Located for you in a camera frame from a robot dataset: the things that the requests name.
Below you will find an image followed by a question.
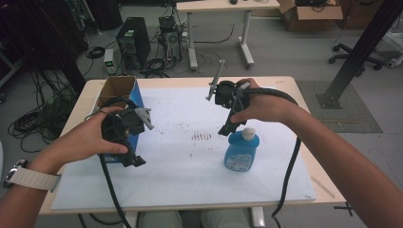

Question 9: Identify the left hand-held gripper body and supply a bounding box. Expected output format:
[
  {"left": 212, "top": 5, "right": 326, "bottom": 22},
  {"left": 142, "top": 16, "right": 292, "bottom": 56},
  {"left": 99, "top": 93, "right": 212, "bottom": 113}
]
[{"left": 101, "top": 106, "right": 156, "bottom": 145}]

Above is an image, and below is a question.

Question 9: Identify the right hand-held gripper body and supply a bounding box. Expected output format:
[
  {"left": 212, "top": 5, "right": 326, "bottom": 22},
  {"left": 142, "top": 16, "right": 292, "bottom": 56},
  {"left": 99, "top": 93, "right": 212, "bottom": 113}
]
[{"left": 204, "top": 59, "right": 253, "bottom": 112}]

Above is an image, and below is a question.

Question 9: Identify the blue bottle with white cap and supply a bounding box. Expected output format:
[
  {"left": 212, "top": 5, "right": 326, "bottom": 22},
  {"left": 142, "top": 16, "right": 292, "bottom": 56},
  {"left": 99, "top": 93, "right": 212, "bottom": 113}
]
[{"left": 223, "top": 126, "right": 260, "bottom": 173}]

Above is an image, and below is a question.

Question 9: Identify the blue cardboard box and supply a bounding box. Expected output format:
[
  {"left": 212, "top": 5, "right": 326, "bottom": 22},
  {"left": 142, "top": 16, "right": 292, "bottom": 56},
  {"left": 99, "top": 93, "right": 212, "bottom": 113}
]
[{"left": 94, "top": 75, "right": 145, "bottom": 164}]

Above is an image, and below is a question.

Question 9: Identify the person's right hand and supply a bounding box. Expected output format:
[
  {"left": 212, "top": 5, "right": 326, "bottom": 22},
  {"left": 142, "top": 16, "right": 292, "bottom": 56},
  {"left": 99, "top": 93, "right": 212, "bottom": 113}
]
[{"left": 229, "top": 78, "right": 302, "bottom": 126}]

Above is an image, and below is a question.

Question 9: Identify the person's left hand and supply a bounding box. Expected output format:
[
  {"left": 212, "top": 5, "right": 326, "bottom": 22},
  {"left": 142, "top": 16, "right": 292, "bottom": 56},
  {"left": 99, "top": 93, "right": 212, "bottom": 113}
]
[{"left": 29, "top": 105, "right": 129, "bottom": 176}]

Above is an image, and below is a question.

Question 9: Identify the white table mat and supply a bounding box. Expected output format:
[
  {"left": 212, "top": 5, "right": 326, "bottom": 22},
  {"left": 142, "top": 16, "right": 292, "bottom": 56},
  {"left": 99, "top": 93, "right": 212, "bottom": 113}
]
[{"left": 51, "top": 85, "right": 317, "bottom": 211}]

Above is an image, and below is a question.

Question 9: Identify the white table leg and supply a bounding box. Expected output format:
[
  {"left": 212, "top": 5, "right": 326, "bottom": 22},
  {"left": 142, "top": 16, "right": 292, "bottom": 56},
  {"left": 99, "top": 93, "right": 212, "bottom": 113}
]
[
  {"left": 251, "top": 207, "right": 266, "bottom": 228},
  {"left": 123, "top": 211, "right": 140, "bottom": 228}
]

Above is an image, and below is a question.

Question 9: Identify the small white power unit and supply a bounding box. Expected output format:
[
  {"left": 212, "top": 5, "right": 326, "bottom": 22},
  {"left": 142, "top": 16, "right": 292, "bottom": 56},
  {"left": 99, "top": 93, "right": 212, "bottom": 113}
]
[{"left": 104, "top": 48, "right": 116, "bottom": 76}]

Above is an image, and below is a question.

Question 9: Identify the open computer case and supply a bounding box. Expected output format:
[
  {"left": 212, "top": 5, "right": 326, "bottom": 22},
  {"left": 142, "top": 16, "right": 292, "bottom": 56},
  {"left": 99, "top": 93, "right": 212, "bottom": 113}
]
[{"left": 158, "top": 15, "right": 183, "bottom": 65}]

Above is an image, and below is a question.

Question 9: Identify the black computer tower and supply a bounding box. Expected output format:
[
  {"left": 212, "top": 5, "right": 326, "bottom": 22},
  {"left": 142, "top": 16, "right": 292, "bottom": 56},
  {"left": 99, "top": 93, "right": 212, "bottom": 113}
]
[{"left": 115, "top": 16, "right": 152, "bottom": 70}]

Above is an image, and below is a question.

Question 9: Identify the white desk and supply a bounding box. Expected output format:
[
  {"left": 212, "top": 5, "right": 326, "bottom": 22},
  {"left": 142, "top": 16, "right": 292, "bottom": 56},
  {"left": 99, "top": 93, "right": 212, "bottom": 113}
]
[{"left": 175, "top": 0, "right": 281, "bottom": 71}]

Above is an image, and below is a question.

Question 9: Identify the grey floor mat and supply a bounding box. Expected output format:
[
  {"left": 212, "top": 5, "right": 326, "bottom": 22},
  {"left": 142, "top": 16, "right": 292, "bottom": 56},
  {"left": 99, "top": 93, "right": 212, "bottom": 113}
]
[{"left": 296, "top": 80, "right": 384, "bottom": 134}]

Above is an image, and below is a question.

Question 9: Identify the black bin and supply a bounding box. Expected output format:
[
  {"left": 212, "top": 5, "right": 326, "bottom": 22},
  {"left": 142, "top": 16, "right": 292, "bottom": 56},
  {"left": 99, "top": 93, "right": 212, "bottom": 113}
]
[{"left": 86, "top": 0, "right": 124, "bottom": 31}]

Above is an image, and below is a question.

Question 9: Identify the open brown cardboard box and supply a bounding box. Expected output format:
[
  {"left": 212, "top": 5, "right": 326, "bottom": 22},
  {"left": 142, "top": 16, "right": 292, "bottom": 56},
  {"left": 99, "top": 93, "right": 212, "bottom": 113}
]
[{"left": 278, "top": 0, "right": 344, "bottom": 32}]

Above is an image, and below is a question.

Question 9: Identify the black office chair base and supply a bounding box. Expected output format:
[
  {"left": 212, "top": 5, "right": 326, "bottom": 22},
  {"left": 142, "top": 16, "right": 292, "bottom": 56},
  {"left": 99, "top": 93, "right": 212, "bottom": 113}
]
[{"left": 328, "top": 42, "right": 386, "bottom": 71}]

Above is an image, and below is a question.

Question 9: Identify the white plastic object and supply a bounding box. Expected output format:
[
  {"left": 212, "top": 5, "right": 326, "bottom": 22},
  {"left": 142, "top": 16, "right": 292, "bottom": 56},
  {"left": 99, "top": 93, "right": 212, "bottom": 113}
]
[{"left": 386, "top": 55, "right": 403, "bottom": 69}]

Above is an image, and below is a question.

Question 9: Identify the thin black floor cable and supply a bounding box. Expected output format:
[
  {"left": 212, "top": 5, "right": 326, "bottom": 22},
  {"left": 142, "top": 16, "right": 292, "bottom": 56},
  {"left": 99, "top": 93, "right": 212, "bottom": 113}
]
[{"left": 193, "top": 23, "right": 236, "bottom": 45}]

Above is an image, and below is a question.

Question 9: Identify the black cable bundle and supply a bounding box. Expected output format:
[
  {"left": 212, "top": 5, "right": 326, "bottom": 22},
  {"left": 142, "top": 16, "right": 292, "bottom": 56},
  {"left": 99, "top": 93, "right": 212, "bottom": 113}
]
[{"left": 139, "top": 58, "right": 170, "bottom": 79}]

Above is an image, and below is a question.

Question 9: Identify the coiled black cable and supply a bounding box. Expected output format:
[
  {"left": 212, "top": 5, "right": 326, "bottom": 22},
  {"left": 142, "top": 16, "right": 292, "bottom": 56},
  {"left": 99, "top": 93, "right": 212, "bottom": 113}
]
[{"left": 85, "top": 46, "right": 106, "bottom": 60}]

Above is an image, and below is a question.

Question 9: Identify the tangle of black floor cables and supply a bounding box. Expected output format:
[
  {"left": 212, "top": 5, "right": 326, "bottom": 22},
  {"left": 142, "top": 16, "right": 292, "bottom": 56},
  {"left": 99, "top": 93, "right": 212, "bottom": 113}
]
[{"left": 8, "top": 69, "right": 80, "bottom": 154}]

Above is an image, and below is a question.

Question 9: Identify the wristwatch with beige strap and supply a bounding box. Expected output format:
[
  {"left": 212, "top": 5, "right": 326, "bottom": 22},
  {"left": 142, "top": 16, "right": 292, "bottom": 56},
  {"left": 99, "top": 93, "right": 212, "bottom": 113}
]
[{"left": 2, "top": 159, "right": 62, "bottom": 193}]

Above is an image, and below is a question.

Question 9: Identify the black metal stand post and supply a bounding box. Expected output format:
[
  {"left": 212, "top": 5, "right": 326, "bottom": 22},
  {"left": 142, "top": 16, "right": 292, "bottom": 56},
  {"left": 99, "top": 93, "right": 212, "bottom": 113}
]
[{"left": 317, "top": 0, "right": 403, "bottom": 110}]

